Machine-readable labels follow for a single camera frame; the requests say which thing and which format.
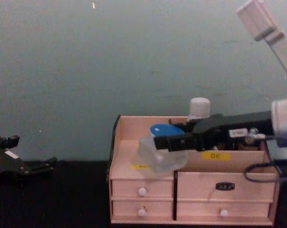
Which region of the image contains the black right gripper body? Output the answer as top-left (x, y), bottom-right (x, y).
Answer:
top-left (213, 110), bottom-right (275, 151)

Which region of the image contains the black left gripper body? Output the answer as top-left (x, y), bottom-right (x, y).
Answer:
top-left (0, 142), bottom-right (25, 188)

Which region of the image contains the clear jar with blue lid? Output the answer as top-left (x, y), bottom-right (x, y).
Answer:
top-left (131, 123), bottom-right (188, 178)

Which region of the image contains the bottle with white cap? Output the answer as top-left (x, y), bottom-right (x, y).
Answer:
top-left (186, 97), bottom-right (211, 122)

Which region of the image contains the yellow label with print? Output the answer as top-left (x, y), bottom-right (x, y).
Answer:
top-left (201, 152), bottom-right (231, 161)

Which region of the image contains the pale wooden desk organizer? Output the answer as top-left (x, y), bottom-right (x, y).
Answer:
top-left (106, 114), bottom-right (281, 227)

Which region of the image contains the small wooden drawer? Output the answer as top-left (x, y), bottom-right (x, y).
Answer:
top-left (112, 199), bottom-right (174, 219)
top-left (111, 178), bottom-right (174, 198)

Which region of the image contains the black table cloth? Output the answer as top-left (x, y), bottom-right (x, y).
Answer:
top-left (0, 158), bottom-right (287, 228)

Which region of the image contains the wide drawer with dark plate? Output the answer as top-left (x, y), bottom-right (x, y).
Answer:
top-left (176, 171), bottom-right (277, 200)

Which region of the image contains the wide drawer with white knob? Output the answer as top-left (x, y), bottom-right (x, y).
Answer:
top-left (176, 199), bottom-right (270, 219)

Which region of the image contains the thin dark gripper cable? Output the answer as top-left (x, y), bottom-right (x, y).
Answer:
top-left (243, 134), bottom-right (287, 184)

